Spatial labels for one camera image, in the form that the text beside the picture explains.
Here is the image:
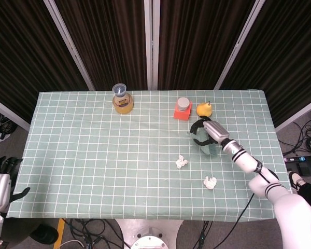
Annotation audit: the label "black shoe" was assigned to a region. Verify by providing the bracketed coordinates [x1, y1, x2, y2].
[30, 224, 59, 245]

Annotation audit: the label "white black sneaker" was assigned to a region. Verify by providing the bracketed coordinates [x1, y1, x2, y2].
[287, 170, 307, 194]

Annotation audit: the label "double white partition frame post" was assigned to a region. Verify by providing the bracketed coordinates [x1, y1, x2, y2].
[144, 0, 160, 90]

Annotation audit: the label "crumpled white paper ball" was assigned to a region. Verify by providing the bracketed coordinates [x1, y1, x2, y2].
[203, 176, 218, 189]
[175, 155, 189, 170]

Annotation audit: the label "green checked tablecloth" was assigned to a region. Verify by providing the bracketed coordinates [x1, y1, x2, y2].
[5, 89, 293, 223]

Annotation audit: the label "white partition base rail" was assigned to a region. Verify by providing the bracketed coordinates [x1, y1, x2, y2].
[274, 95, 311, 132]
[0, 94, 31, 132]

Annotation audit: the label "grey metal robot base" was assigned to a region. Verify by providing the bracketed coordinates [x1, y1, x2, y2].
[115, 219, 184, 249]

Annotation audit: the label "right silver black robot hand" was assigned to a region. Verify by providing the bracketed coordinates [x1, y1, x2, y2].
[190, 117, 231, 149]

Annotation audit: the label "white jar grey lid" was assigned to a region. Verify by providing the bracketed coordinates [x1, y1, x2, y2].
[176, 97, 191, 113]

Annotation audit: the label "black device with blue lights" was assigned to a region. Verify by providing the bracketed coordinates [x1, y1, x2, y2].
[284, 154, 311, 177]

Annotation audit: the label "yellow flask with funnel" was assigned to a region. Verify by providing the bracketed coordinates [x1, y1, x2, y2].
[111, 83, 132, 108]

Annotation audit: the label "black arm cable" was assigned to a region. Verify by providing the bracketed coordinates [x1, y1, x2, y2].
[232, 165, 273, 224]

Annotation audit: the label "black floor cable bundle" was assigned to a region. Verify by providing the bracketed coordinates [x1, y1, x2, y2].
[59, 218, 126, 249]
[0, 105, 18, 142]
[277, 105, 311, 158]

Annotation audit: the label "yellow pear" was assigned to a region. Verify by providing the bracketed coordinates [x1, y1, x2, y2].
[196, 100, 213, 117]

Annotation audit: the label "dark ribbed partition panel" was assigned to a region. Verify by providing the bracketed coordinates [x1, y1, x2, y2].
[53, 0, 148, 90]
[0, 0, 89, 123]
[219, 0, 311, 127]
[158, 0, 257, 90]

